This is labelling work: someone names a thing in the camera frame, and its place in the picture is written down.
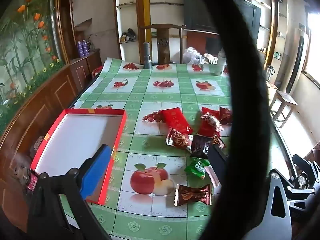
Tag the black television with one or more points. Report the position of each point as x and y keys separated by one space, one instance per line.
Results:
x=197 y=10

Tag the brown television stand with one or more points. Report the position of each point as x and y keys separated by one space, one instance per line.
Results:
x=196 y=43

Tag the white shelf unit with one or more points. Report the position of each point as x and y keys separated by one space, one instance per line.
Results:
x=127 y=17

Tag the wooden chair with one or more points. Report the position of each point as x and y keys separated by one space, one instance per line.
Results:
x=163 y=42

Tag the light wooden stool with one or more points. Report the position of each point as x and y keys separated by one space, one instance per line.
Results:
x=285 y=105

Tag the window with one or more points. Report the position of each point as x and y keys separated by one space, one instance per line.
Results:
x=312 y=50

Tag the brown gold candy packet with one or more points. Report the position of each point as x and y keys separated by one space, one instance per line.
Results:
x=192 y=194

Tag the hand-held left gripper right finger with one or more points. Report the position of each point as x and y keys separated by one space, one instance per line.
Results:
x=216 y=160

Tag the brown wooden cabinet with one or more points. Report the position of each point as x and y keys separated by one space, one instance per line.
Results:
x=85 y=67

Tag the grey flashlight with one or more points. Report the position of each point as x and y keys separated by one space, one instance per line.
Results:
x=147 y=55

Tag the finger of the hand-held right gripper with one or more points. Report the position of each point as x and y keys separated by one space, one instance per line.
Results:
x=301 y=193
x=303 y=164

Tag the white pink snack packet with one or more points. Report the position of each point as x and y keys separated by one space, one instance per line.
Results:
x=212 y=177

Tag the white standing air conditioner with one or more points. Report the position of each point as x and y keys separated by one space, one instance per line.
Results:
x=296 y=60

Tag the dark red gold-print snack packet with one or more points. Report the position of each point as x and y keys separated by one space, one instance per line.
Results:
x=178 y=140

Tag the red label can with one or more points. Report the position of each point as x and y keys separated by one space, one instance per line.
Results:
x=32 y=182

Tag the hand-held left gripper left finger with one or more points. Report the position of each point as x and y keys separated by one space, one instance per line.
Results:
x=96 y=172

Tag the large red snack packet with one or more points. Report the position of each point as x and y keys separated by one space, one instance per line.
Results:
x=176 y=120
x=210 y=111

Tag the red box white inside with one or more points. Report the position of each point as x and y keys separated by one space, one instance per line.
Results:
x=75 y=142

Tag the white plastic bag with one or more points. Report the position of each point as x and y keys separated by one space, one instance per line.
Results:
x=191 y=55

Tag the green candy packet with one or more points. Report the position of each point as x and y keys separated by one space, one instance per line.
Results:
x=197 y=168

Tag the black snack packet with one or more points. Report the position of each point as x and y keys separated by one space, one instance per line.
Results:
x=201 y=146

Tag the small red snack packet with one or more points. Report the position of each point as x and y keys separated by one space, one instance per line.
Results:
x=218 y=142

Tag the metal kettle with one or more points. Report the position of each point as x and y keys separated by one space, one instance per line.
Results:
x=270 y=73

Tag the red white-patterned snack packet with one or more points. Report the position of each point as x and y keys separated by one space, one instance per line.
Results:
x=210 y=126

